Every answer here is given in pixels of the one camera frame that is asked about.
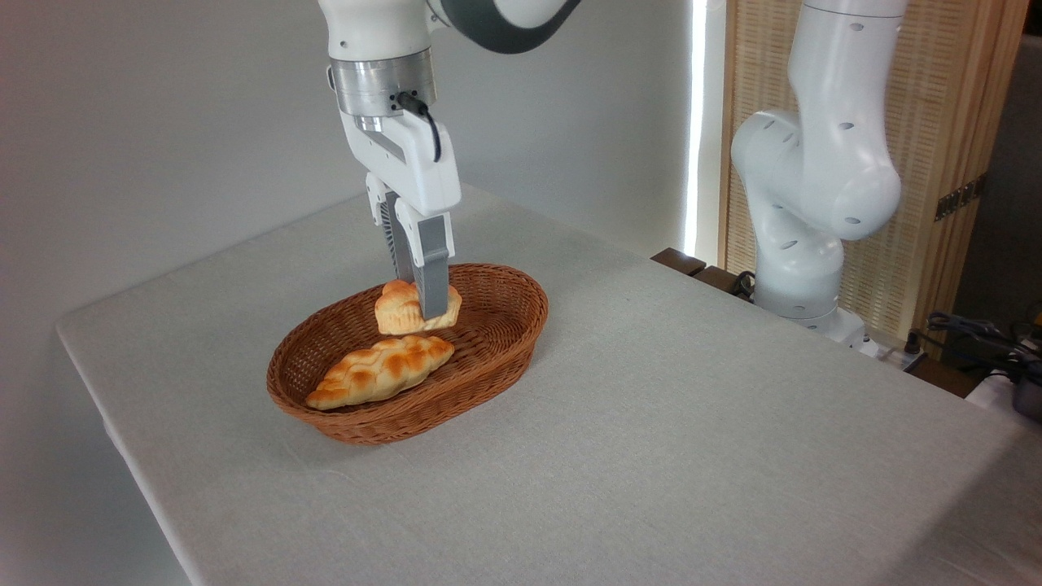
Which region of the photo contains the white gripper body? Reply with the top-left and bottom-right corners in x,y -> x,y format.
338,112 -> 462,220

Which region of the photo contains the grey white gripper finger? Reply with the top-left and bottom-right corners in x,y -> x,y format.
395,199 -> 456,321
366,172 -> 415,282

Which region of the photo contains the small round bread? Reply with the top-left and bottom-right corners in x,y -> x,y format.
374,279 -> 463,337

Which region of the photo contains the long braided bread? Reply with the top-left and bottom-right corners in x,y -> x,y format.
305,335 -> 455,410

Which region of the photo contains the brown wicker oval basket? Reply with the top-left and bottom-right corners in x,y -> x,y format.
266,262 -> 549,446

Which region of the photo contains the dark wooden base platform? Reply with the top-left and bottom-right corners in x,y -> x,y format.
650,247 -> 982,400

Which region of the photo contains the light grey tablecloth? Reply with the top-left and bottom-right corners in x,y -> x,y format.
55,183 -> 1042,586

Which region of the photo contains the white power strip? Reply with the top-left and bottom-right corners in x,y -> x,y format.
855,330 -> 929,372

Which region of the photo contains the dark metal screen hinge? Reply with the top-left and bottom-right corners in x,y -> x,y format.
934,174 -> 988,223

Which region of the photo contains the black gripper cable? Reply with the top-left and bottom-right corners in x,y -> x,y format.
396,91 -> 444,163

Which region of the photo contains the black cable bundle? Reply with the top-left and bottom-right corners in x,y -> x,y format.
904,312 -> 1042,385

